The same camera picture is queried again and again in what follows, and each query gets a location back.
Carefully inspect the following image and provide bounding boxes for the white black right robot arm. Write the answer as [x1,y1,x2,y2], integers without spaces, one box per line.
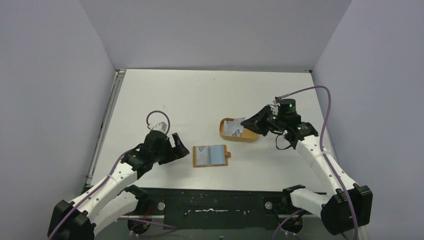
[241,98,373,235]

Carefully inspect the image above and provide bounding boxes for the yellow leather card holder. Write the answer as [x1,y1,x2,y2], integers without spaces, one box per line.
[192,144,232,168]

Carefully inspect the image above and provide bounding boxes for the black loop cable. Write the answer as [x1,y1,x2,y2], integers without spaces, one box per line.
[275,132,293,151]

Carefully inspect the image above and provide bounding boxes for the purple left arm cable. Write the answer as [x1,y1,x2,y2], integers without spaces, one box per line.
[47,110,180,240]

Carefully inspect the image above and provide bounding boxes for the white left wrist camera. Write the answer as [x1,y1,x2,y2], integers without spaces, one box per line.
[147,121,168,134]

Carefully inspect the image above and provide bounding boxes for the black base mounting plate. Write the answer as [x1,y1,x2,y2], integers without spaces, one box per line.
[127,187,297,230]

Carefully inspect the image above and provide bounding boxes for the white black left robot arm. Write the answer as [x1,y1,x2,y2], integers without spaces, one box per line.
[47,130,190,240]

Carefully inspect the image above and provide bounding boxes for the silver credit card stack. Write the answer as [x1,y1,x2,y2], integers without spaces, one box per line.
[223,120,244,137]

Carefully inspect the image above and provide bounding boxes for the aluminium frame rail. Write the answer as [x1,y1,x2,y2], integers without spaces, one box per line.
[67,195,332,220]

